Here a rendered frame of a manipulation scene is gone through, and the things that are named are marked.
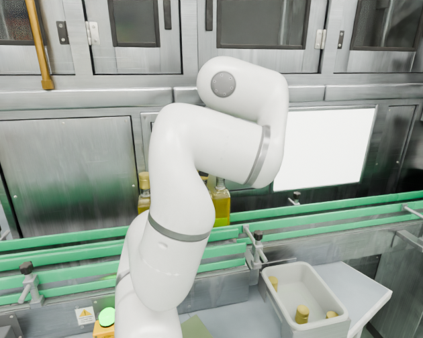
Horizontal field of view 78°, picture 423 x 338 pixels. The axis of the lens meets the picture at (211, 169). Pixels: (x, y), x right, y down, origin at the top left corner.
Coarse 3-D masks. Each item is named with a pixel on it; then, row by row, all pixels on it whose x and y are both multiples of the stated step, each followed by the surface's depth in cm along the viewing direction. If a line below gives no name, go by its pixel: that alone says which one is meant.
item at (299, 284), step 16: (272, 272) 86; (288, 272) 88; (304, 272) 88; (272, 288) 78; (288, 288) 87; (304, 288) 87; (320, 288) 80; (288, 304) 81; (304, 304) 81; (320, 304) 80; (336, 304) 74; (288, 320) 68; (320, 320) 68; (336, 320) 68
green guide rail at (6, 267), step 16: (208, 240) 84; (224, 240) 85; (32, 256) 73; (48, 256) 73; (64, 256) 74; (80, 256) 75; (96, 256) 77; (112, 256) 78; (0, 272) 72; (16, 272) 73; (32, 272) 74
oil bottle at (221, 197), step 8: (216, 192) 83; (224, 192) 83; (216, 200) 83; (224, 200) 83; (216, 208) 84; (224, 208) 84; (216, 216) 85; (224, 216) 86; (216, 224) 86; (224, 224) 87
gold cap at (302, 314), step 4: (300, 304) 76; (300, 308) 74; (304, 308) 74; (308, 308) 75; (296, 312) 75; (300, 312) 73; (304, 312) 73; (308, 312) 73; (296, 316) 75; (300, 316) 73; (304, 316) 73; (308, 316) 74; (296, 320) 75; (300, 320) 74; (304, 320) 74; (300, 324) 74
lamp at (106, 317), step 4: (108, 308) 70; (112, 308) 70; (104, 312) 69; (108, 312) 69; (112, 312) 69; (100, 316) 68; (104, 316) 68; (108, 316) 68; (112, 316) 68; (100, 320) 68; (104, 320) 67; (108, 320) 67; (112, 320) 68; (100, 324) 68; (104, 324) 67; (108, 324) 68; (112, 324) 68
